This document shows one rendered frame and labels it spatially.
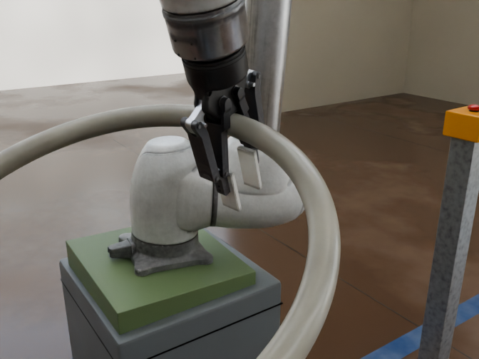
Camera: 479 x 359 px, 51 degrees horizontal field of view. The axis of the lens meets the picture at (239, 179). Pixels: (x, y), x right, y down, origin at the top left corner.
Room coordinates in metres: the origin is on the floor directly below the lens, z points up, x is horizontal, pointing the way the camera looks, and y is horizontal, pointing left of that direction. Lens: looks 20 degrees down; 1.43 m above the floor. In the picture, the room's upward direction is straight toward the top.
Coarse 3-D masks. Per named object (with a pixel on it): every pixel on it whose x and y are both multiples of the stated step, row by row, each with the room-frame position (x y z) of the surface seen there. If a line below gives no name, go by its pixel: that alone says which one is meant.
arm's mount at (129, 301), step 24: (72, 240) 1.09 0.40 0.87; (96, 240) 1.10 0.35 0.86; (216, 240) 1.13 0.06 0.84; (72, 264) 1.06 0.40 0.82; (96, 264) 0.99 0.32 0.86; (120, 264) 0.99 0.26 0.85; (216, 264) 1.02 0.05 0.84; (240, 264) 1.02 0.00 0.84; (96, 288) 0.91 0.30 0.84; (120, 288) 0.90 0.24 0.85; (144, 288) 0.90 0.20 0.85; (168, 288) 0.91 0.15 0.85; (192, 288) 0.91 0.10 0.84; (216, 288) 0.94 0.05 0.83; (240, 288) 0.98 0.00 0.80; (120, 312) 0.82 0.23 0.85; (144, 312) 0.85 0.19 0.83; (168, 312) 0.88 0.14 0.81
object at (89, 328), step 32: (64, 288) 1.09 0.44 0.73; (256, 288) 0.98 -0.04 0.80; (96, 320) 0.89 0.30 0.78; (160, 320) 0.86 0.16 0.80; (192, 320) 0.88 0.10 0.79; (224, 320) 0.92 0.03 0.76; (256, 320) 0.97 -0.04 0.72; (96, 352) 0.91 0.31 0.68; (128, 352) 0.80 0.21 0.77; (160, 352) 0.84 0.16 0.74; (192, 352) 0.88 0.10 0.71; (224, 352) 0.92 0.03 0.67; (256, 352) 0.97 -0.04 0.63
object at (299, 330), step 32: (64, 128) 0.66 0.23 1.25; (96, 128) 0.66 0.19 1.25; (128, 128) 0.67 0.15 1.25; (256, 128) 0.59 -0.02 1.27; (0, 160) 0.61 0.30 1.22; (32, 160) 0.64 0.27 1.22; (288, 160) 0.53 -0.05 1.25; (320, 192) 0.47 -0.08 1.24; (320, 224) 0.43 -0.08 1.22; (320, 256) 0.39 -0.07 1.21; (320, 288) 0.36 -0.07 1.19; (288, 320) 0.34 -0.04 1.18; (320, 320) 0.34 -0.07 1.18; (288, 352) 0.31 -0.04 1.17
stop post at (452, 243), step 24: (456, 120) 1.51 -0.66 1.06; (456, 144) 1.53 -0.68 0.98; (456, 168) 1.52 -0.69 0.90; (456, 192) 1.51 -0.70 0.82; (456, 216) 1.50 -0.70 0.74; (456, 240) 1.48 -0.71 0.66; (432, 264) 1.54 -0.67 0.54; (456, 264) 1.49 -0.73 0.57; (432, 288) 1.53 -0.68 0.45; (456, 288) 1.51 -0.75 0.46; (432, 312) 1.52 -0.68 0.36; (456, 312) 1.52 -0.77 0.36; (432, 336) 1.51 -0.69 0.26
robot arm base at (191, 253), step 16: (128, 240) 1.03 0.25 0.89; (192, 240) 1.03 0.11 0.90; (112, 256) 1.00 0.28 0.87; (128, 256) 1.01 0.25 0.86; (144, 256) 0.99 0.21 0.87; (160, 256) 0.99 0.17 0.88; (176, 256) 0.99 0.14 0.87; (192, 256) 1.01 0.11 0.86; (208, 256) 1.02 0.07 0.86; (144, 272) 0.95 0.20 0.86
